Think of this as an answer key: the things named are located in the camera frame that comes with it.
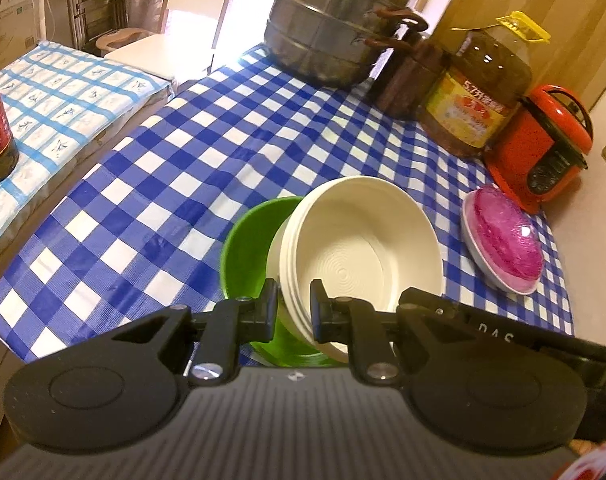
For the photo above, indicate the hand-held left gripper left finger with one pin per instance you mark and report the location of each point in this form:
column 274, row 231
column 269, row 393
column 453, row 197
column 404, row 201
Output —
column 270, row 310

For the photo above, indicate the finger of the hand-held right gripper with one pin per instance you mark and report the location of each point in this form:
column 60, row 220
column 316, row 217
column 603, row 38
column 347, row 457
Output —
column 428, row 305

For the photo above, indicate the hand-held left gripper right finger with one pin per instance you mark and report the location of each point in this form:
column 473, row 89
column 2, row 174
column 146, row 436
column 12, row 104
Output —
column 317, row 310

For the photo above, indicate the green plastic bowl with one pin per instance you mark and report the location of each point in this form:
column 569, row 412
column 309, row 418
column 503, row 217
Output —
column 248, row 260

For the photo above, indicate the white ceramic plate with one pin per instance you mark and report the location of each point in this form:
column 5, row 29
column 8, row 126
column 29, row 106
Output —
column 472, row 245

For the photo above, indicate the cream plastic bowl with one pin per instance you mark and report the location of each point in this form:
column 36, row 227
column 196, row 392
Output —
column 363, row 240

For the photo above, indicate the large purple glass plate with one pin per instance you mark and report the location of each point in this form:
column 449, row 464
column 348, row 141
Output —
column 528, row 265

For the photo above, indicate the blue white checked tablecloth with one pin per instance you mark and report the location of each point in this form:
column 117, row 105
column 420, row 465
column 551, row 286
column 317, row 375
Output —
column 183, row 160

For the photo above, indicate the red electric pressure cooker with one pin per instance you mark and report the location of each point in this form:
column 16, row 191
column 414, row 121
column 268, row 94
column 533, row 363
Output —
column 528, row 150

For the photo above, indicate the large cooking oil bottle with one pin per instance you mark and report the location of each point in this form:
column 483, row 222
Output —
column 473, row 100

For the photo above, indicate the brown metal canister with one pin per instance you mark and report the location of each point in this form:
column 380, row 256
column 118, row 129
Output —
column 408, row 85

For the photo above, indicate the stainless steel steamer pot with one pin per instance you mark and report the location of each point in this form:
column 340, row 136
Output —
column 328, row 35

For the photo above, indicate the light blue patterned cloth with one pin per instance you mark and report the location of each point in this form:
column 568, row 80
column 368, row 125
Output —
column 73, row 105

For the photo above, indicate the tan curved object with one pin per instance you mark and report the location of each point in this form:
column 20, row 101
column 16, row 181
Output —
column 118, row 40

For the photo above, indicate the wooden cabinet panel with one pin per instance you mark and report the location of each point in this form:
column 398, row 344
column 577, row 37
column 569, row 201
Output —
column 558, row 0

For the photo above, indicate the dark wooden folding rack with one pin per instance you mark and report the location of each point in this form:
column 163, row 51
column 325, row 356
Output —
column 95, row 0

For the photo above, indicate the cardboard box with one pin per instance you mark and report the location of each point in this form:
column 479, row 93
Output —
column 8, row 25

